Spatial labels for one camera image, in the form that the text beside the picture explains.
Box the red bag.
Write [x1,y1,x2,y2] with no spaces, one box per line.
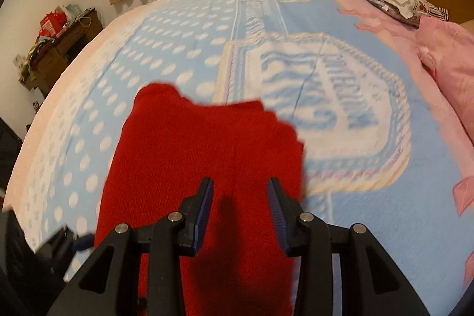
[39,10,68,38]

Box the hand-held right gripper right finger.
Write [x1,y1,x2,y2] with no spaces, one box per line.
[267,177,431,316]

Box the dark furniture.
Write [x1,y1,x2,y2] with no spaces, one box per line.
[0,115,26,200]

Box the pink quilt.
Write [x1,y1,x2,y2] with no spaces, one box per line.
[415,17,474,128]

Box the cluttered wooden cabinet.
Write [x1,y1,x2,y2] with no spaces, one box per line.
[18,8,105,96]

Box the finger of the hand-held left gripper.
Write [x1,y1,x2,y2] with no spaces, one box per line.
[35,224,95,267]

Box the blue printed blanket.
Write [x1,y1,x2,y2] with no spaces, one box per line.
[2,0,474,316]

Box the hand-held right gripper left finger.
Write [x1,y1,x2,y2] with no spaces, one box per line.
[46,177,214,316]

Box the red knit sweater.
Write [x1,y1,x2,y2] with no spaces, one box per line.
[92,81,306,316]

